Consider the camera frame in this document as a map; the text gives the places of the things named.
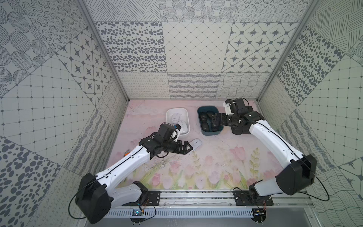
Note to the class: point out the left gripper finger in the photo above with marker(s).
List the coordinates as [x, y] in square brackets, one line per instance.
[184, 151]
[186, 145]

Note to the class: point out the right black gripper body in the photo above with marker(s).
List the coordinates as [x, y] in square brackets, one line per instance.
[231, 120]

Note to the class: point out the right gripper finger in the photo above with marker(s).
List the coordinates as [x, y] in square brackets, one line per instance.
[218, 116]
[217, 125]

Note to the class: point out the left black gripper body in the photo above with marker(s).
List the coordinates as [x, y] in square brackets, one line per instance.
[176, 146]

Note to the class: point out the white slim mouse angled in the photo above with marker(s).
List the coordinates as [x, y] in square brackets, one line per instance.
[196, 143]

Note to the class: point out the white oval mouse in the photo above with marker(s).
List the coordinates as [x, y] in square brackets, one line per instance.
[175, 118]

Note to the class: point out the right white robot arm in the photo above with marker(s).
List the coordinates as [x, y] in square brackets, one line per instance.
[298, 170]

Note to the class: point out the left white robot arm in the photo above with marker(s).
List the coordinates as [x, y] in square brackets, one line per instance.
[98, 194]

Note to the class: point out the teal storage box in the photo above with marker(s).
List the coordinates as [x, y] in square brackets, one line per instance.
[205, 109]

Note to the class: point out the white storage box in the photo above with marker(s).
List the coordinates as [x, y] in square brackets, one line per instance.
[184, 116]

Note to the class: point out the black plastic tool case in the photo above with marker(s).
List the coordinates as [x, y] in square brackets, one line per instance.
[248, 109]

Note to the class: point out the green circuit board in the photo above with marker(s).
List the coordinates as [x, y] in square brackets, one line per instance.
[137, 213]

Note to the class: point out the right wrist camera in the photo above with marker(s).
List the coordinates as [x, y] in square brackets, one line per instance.
[227, 107]

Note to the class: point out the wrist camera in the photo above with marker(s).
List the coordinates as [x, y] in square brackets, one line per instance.
[176, 132]
[227, 107]

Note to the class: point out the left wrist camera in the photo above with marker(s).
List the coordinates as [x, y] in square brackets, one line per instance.
[176, 132]

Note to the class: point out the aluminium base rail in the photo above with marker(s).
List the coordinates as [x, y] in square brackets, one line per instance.
[222, 198]

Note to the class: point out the white slotted cable duct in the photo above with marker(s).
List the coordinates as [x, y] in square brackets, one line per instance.
[184, 213]

